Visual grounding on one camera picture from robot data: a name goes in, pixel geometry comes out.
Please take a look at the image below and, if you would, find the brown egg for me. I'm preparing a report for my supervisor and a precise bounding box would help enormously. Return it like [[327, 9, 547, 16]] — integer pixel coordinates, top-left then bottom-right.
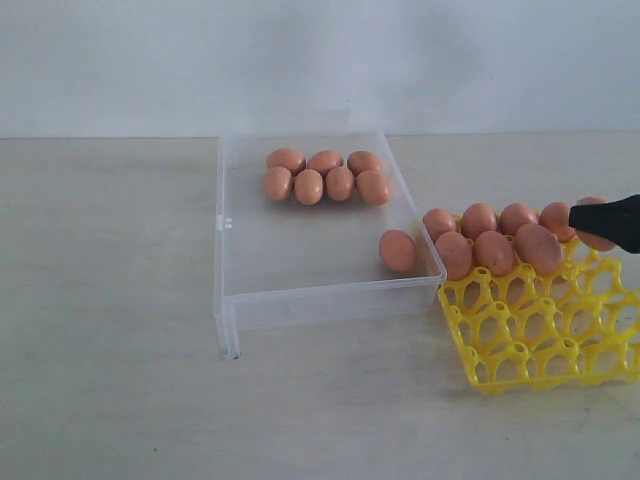
[[499, 202, 538, 236], [422, 208, 458, 242], [325, 166, 355, 202], [347, 150, 382, 176], [460, 202, 498, 240], [294, 169, 324, 206], [356, 170, 391, 206], [435, 231, 473, 281], [575, 196, 615, 251], [266, 147, 306, 176], [264, 166, 294, 202], [539, 202, 576, 243], [307, 149, 344, 177], [515, 223, 564, 274], [473, 231, 515, 277], [379, 229, 418, 273]]

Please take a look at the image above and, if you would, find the clear plastic storage box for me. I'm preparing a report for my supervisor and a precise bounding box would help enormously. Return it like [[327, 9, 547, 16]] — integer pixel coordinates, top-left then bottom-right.
[[214, 130, 446, 358]]

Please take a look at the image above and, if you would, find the yellow plastic egg tray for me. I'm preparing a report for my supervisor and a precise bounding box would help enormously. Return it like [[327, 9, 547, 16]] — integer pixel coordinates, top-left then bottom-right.
[[439, 234, 639, 394]]

